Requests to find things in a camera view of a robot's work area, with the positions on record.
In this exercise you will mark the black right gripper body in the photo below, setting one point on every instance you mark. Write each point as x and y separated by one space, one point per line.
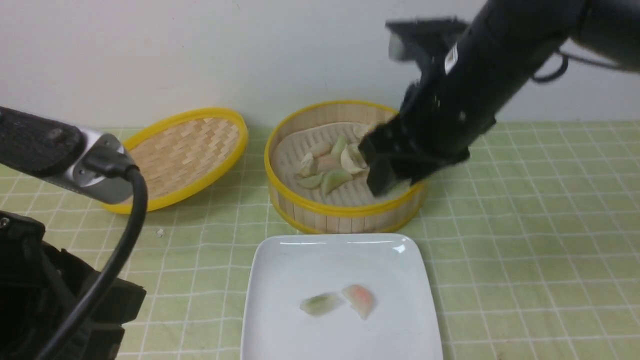
427 135

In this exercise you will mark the pink dumpling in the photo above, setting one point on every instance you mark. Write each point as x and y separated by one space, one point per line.
361 300
328 163

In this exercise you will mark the green dumpling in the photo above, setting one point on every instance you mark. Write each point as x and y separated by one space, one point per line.
334 179
321 304
311 182

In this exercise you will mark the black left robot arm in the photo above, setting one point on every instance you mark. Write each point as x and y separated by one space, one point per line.
41 284

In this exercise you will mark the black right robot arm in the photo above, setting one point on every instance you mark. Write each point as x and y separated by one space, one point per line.
470 70

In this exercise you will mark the white square plate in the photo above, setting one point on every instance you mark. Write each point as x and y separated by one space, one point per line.
287 269

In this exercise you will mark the pale dumpling back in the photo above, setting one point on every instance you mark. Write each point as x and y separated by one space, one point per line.
361 130

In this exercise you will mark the pale dumpling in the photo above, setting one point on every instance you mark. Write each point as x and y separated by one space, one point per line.
351 159
308 165
361 130

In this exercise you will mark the pale dumpling centre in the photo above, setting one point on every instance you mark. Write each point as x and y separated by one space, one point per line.
351 159

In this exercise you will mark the pink dumpling in steamer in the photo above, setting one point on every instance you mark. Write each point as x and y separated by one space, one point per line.
328 163

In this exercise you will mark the white steamer liner paper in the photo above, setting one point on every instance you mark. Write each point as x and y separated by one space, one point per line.
321 140

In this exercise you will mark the bamboo steamer basket yellow rim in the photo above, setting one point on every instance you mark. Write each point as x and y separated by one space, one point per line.
319 218

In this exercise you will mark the pale dumpling left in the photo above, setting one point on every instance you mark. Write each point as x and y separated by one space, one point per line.
308 165

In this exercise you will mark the green checkered tablecloth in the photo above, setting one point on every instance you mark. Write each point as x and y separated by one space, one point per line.
531 248

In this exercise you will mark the woven bamboo steamer lid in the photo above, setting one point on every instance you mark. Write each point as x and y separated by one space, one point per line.
185 153

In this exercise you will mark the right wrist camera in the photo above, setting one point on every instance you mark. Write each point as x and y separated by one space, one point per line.
423 38

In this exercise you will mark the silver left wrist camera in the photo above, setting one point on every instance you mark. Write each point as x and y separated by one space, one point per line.
86 161

